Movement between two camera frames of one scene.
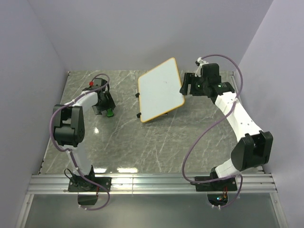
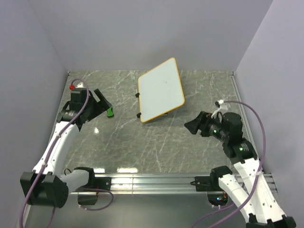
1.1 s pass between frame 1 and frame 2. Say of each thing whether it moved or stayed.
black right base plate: stayed
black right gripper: moved
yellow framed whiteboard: stayed
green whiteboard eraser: stayed
